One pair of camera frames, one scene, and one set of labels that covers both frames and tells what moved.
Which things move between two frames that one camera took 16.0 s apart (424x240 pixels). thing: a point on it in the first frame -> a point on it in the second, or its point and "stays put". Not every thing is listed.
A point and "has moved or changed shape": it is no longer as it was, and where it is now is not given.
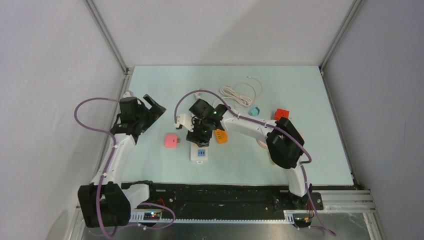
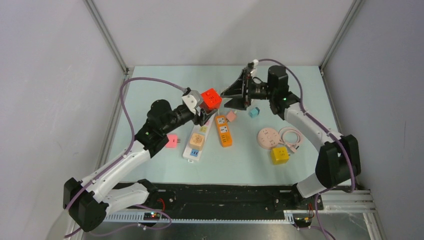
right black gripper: [194, 136] -> [238, 88]
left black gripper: [157, 111] -> [203, 118]
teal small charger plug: [254, 112] stays put
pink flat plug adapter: [171, 141] stays put
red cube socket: [281, 112] has moved or changed shape
